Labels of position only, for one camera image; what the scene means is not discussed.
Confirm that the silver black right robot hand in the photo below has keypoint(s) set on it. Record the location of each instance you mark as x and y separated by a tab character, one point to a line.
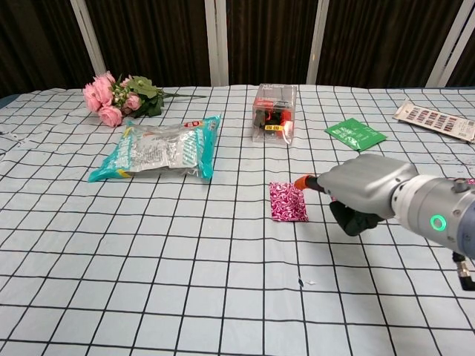
363	181

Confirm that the green sachet packet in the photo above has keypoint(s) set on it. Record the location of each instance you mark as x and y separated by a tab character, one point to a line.
352	133

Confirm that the nail sticker card package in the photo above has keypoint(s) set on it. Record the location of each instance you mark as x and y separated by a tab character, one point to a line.
434	120

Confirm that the clear box with red toy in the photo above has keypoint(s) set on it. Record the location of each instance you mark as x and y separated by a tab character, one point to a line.
272	118

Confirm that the teal silver snack bag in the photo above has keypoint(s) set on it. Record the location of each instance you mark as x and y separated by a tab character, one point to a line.
159	152

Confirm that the light blue checkered tablecloth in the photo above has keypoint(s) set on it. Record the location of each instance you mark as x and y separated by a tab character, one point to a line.
148	259

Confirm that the pink artificial flower bouquet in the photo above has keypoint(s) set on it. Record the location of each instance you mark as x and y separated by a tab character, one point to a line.
100	96

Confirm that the white frame post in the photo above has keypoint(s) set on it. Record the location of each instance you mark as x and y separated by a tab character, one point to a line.
89	41
216	41
450	41
319	41

